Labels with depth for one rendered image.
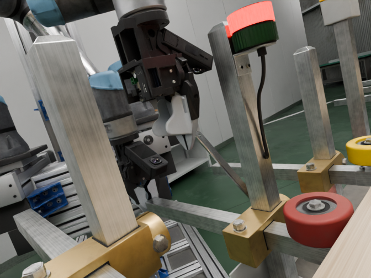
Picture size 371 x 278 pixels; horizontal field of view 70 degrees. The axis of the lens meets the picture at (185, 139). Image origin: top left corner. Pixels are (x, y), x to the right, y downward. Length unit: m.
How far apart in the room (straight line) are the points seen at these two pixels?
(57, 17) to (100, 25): 3.06
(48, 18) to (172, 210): 0.43
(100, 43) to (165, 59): 3.14
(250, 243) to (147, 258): 0.17
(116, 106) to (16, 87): 2.48
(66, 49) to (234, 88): 0.24
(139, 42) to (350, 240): 0.35
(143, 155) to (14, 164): 0.59
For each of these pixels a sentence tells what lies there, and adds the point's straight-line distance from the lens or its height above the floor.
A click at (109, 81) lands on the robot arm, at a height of 1.15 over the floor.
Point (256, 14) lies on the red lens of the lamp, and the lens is 0.38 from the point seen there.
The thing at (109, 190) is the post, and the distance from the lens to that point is 0.26.
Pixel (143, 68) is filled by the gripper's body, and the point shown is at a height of 1.13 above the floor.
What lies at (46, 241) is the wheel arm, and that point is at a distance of 0.38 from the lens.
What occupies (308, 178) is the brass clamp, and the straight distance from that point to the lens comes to 0.61.
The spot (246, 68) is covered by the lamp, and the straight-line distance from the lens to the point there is 0.42.
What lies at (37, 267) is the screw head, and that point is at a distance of 0.27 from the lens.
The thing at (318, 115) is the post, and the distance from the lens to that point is 0.63.
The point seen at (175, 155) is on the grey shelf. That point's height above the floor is 0.25.
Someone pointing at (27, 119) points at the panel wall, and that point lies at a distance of 3.02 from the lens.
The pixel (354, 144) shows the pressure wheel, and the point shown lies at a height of 0.91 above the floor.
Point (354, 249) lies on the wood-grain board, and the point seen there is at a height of 0.90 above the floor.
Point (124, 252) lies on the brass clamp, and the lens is 0.28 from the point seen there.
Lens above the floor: 1.09
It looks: 10 degrees down
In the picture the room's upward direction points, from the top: 16 degrees counter-clockwise
